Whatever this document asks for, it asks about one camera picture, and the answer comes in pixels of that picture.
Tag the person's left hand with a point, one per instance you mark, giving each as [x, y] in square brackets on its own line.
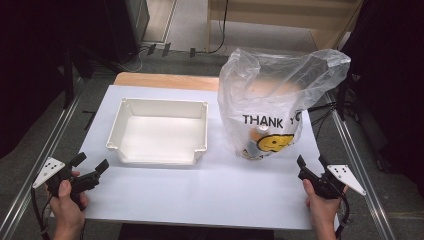
[68, 210]

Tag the aluminium rail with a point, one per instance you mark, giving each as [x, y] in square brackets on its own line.
[36, 160]
[360, 160]

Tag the white plastic bin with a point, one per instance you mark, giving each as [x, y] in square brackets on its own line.
[160, 133]

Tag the person's right hand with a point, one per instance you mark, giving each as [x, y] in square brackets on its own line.
[321, 208]

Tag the light wooden frame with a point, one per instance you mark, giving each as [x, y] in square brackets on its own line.
[266, 18]

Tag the dark cabinet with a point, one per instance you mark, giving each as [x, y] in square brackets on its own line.
[126, 30]

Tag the black tripod stand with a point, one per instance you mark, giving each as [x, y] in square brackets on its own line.
[341, 96]

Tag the white table sheet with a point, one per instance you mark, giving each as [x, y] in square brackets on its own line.
[200, 193]

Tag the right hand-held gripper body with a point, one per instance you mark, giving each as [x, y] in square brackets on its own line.
[328, 183]

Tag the clear printed plastic bag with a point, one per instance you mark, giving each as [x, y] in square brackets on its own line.
[270, 100]

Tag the black stand post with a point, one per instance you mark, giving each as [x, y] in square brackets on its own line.
[68, 83]

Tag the wooden table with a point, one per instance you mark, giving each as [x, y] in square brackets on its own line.
[166, 81]

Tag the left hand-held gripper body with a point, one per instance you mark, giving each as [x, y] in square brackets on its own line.
[53, 173]

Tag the orange bottle with white cap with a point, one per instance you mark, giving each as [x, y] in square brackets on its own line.
[258, 138]

